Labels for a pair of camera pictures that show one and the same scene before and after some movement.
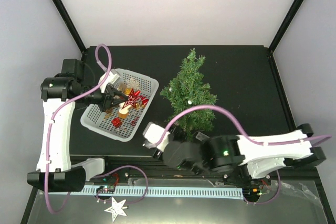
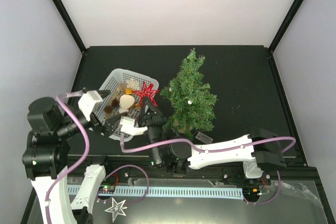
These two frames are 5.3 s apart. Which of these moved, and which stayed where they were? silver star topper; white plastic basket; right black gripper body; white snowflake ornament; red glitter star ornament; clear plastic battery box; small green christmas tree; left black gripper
Moved: right black gripper body; left black gripper; red glitter star ornament
Stayed: small green christmas tree; white snowflake ornament; clear plastic battery box; white plastic basket; silver star topper
